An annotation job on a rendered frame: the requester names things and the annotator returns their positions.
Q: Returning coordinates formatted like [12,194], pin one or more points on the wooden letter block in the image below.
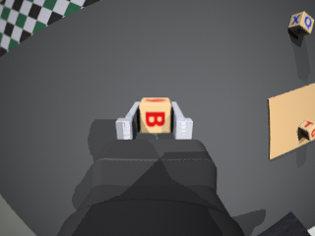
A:
[301,24]
[155,115]
[307,130]

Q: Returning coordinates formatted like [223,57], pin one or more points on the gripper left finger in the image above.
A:
[128,127]

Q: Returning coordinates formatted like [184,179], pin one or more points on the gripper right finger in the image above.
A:
[182,126]

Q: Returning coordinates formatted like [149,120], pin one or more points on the tan flat mat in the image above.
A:
[286,112]

